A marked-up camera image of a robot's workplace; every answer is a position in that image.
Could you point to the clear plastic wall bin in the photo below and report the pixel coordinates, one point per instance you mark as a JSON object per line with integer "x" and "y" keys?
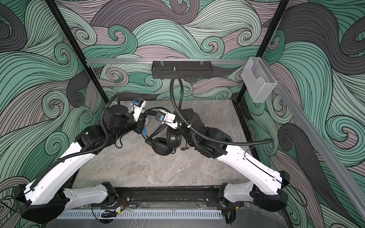
{"x": 258, "y": 77}

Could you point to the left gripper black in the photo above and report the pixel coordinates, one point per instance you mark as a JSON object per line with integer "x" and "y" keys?
{"x": 140, "y": 122}

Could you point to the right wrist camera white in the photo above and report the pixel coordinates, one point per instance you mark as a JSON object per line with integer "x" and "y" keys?
{"x": 166, "y": 118}

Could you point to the black perforated wall tray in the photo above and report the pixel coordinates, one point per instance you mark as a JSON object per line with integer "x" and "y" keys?
{"x": 182, "y": 69}

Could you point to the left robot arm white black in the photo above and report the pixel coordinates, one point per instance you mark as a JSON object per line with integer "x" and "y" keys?
{"x": 46, "y": 198}

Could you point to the black frame post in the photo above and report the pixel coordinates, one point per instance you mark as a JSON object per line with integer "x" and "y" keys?
{"x": 67, "y": 32}
{"x": 267, "y": 39}

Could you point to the aluminium wall rail right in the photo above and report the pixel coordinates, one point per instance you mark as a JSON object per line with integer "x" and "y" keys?
{"x": 341, "y": 173}

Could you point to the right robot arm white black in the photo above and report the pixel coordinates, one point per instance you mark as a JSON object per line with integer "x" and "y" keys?
{"x": 265, "y": 185}

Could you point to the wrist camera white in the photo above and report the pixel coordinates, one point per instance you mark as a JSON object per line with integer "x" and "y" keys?
{"x": 166, "y": 118}
{"x": 137, "y": 104}

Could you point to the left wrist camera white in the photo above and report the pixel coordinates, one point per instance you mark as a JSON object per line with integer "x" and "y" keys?
{"x": 137, "y": 104}

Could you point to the black frame post left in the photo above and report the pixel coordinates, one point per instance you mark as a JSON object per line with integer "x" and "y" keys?
{"x": 67, "y": 32}

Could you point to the black blue headphones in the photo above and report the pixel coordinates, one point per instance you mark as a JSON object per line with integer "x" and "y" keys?
{"x": 164, "y": 140}

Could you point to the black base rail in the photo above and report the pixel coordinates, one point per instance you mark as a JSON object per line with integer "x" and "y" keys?
{"x": 171, "y": 195}

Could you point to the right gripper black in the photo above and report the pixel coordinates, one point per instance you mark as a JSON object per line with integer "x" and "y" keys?
{"x": 180, "y": 128}

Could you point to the aluminium wall rail back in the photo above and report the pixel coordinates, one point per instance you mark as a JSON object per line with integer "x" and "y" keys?
{"x": 150, "y": 61}

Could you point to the aluminium wall rail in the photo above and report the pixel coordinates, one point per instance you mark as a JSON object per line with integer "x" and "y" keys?
{"x": 341, "y": 173}
{"x": 150, "y": 61}

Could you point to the white slotted cable duct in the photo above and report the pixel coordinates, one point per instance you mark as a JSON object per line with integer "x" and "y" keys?
{"x": 145, "y": 214}

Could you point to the black frame post right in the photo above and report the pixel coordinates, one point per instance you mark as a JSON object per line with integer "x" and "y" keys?
{"x": 267, "y": 39}

